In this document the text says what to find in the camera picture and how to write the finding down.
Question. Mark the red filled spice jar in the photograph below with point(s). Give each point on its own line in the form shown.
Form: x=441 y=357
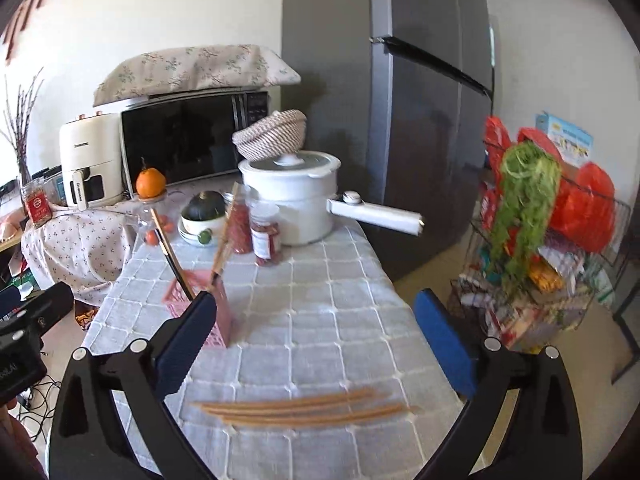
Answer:
x=238 y=210

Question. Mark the grey checked tablecloth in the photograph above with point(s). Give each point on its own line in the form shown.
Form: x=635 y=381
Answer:
x=324 y=319

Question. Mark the black wire storage rack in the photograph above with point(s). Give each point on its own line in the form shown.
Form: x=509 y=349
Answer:
x=562 y=282

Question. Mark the labelled red spice jar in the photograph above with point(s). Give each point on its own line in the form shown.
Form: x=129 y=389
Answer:
x=265 y=232

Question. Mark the red plastic bag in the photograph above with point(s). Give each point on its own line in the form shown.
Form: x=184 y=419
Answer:
x=584 y=210

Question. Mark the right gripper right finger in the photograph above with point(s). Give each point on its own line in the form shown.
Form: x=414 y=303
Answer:
x=543 y=439

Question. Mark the woven rattan basket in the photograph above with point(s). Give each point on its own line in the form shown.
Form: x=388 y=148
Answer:
x=278 y=134

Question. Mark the pink perforated utensil holder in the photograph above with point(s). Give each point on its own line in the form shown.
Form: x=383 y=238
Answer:
x=199 y=282

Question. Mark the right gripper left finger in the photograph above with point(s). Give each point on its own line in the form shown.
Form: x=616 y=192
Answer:
x=87 y=439

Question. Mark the dark grey refrigerator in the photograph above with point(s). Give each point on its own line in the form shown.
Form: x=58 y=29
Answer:
x=399 y=90

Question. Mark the white air fryer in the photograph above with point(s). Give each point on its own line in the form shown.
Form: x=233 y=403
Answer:
x=91 y=159

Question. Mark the red label glass jar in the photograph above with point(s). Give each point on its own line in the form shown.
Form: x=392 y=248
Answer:
x=36 y=203

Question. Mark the green leafy vegetables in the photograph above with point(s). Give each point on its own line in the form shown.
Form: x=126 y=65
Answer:
x=529 y=183

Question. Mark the black microwave oven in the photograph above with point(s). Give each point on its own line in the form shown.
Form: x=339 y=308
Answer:
x=188 y=136

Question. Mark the orange fruit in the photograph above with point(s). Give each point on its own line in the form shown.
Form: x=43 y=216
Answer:
x=150 y=183

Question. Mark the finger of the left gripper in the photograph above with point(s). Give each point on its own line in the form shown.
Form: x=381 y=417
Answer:
x=10 y=298
x=37 y=316

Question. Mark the floral cloth cover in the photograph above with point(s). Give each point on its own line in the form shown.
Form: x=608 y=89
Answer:
x=188 y=69

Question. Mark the dried twig bunch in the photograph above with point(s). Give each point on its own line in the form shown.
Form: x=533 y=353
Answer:
x=16 y=114

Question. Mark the leaning wooden chopstick in holder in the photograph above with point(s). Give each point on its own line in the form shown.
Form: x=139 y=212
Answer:
x=170 y=256

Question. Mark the small green lime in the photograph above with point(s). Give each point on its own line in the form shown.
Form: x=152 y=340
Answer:
x=205 y=237

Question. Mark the floral white cloth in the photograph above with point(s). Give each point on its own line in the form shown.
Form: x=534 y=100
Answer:
x=85 y=249

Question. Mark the blue white cardboard box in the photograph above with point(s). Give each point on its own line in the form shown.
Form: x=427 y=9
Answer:
x=573 y=143

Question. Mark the clear jar with tomatoes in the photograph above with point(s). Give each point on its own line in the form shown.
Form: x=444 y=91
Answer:
x=149 y=213

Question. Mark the white electric cooking pot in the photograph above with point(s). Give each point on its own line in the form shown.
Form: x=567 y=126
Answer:
x=304 y=187

